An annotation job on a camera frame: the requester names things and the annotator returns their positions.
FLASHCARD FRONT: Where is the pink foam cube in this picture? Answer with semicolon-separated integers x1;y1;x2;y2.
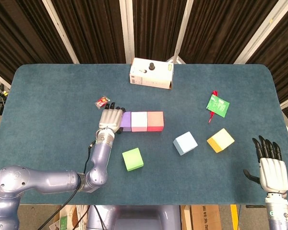
131;111;148;133

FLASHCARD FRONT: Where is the red foam cube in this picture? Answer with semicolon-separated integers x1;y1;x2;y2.
147;111;165;132

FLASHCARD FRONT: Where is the yellow foam cube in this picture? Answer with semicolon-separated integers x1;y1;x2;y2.
206;128;235;153

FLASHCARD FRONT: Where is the green sachet packet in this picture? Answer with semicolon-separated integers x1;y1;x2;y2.
206;94;230;118

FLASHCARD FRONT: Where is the yellow strip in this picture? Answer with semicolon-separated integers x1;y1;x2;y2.
230;205;239;230

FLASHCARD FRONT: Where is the wooden plank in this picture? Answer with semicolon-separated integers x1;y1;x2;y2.
180;205;192;230

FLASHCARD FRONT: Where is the light blue foam cube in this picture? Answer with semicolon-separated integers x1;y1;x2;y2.
173;131;198;156

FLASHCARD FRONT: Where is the red candy wrapper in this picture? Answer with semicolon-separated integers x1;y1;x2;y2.
94;95;111;110

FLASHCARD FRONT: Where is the black torso cable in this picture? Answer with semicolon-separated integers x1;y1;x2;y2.
93;205;105;230

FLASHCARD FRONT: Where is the purple foam cube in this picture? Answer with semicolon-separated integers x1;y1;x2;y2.
120;111;132;132

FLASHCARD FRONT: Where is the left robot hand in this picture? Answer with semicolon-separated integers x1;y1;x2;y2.
98;102;127;135

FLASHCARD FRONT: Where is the white tripod stand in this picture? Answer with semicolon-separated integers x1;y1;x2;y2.
165;49;186;65

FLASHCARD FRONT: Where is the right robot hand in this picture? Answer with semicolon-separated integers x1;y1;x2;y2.
242;135;288;194

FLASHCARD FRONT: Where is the green foam cube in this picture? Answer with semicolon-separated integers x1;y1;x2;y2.
121;147;144;172

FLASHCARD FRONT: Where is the white paper bag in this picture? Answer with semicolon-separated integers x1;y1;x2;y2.
48;205;89;230

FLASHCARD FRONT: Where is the teal felt table cover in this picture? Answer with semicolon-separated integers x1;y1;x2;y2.
0;63;288;206

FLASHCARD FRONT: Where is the grey robot torso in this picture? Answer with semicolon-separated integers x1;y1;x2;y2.
86;205;183;230

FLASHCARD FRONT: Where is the brown cardboard box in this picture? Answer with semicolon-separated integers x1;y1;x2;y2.
190;205;223;230

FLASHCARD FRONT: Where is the small red ribbon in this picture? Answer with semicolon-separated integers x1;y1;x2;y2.
208;90;218;124

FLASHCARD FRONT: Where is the white cardboard box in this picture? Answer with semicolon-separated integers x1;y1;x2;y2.
129;57;175;90

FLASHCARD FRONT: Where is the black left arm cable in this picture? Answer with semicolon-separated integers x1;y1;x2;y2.
37;141;98;230

